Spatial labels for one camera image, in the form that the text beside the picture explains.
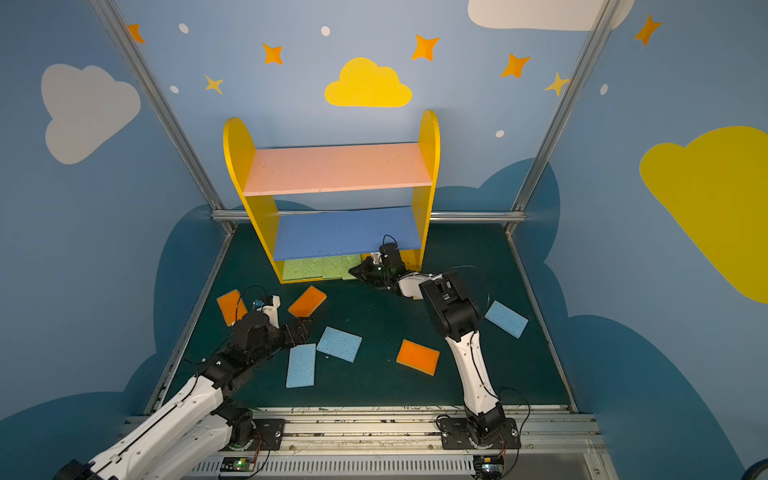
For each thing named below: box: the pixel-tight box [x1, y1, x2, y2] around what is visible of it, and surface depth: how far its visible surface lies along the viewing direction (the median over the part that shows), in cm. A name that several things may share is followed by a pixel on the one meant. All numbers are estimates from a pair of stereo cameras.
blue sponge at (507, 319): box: [484, 300, 529, 339], surface depth 96 cm
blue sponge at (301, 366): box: [286, 343, 316, 388], surface depth 86 cm
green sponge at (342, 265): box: [334, 254, 362, 281], surface depth 109 cm
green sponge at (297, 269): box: [282, 258, 313, 281], surface depth 106 cm
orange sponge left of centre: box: [288, 285, 327, 317], surface depth 100 cm
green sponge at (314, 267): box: [302, 257, 326, 278], surface depth 107 cm
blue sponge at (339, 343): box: [316, 326, 363, 363], surface depth 90 cm
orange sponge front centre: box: [396, 339, 441, 376], surface depth 88 cm
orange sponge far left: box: [216, 289, 248, 327], surface depth 100 cm
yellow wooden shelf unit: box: [223, 110, 441, 284], surface depth 84 cm
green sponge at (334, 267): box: [323, 256, 346, 280], surface depth 107 cm
